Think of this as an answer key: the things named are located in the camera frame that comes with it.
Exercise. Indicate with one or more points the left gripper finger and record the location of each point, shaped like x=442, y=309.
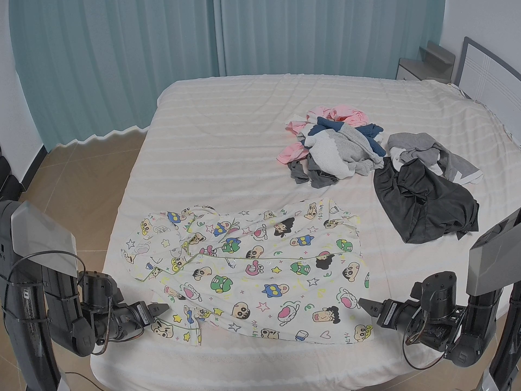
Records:
x=158, y=316
x=161, y=307

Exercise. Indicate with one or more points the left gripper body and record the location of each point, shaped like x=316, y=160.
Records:
x=138, y=316

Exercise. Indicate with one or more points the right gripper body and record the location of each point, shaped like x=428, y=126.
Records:
x=393, y=314

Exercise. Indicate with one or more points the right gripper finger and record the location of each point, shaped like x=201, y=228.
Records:
x=373, y=305
x=374, y=314

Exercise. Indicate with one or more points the white printed pyjama top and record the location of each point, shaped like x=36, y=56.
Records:
x=260, y=275

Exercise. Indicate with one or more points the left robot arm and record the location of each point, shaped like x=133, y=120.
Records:
x=61, y=312

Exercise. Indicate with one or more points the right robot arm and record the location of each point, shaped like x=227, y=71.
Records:
x=484, y=259

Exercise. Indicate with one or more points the pile of clothes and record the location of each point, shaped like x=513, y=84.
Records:
x=333, y=149

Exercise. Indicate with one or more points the bed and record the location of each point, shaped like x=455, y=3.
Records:
x=228, y=137

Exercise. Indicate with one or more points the black garment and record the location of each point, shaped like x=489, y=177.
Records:
x=431, y=206

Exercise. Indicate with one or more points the grey white garment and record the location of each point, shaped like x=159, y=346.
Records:
x=415, y=143

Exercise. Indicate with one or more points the black furniture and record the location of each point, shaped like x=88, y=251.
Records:
x=7, y=177

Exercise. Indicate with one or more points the grey bedside table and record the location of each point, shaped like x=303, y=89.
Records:
x=423, y=65

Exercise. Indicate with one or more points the blue-green curtain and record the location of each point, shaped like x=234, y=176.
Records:
x=114, y=55
x=317, y=22

